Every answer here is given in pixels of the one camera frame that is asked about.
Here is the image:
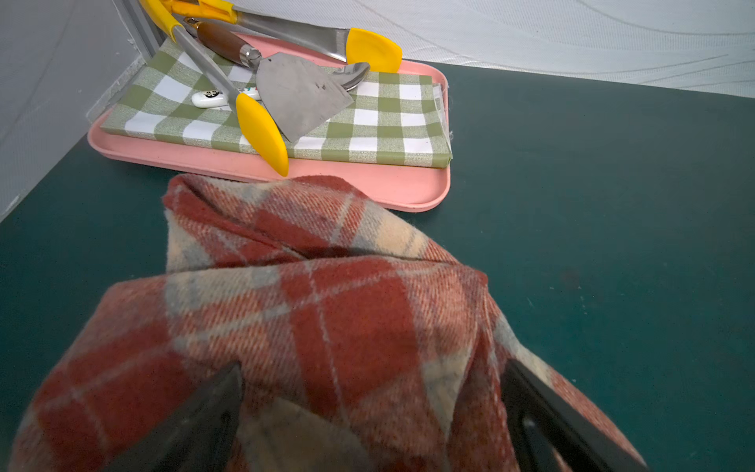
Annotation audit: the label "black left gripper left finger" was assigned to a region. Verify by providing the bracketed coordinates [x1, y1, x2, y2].
[103, 361, 245, 471]

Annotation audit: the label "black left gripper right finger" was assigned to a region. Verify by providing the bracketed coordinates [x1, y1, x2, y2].
[501, 360, 648, 472]

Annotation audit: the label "red plaid skirt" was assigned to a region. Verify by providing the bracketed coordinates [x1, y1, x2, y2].
[9, 174, 639, 471]

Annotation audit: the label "green checkered cloth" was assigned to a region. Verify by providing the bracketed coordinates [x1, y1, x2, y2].
[100, 41, 452, 168]

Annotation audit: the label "yellow tipped metal tongs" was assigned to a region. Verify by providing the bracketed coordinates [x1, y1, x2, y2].
[141, 1, 403, 176]

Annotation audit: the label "wooden handled metal spatula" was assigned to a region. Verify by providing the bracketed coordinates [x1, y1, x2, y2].
[186, 18, 354, 143]

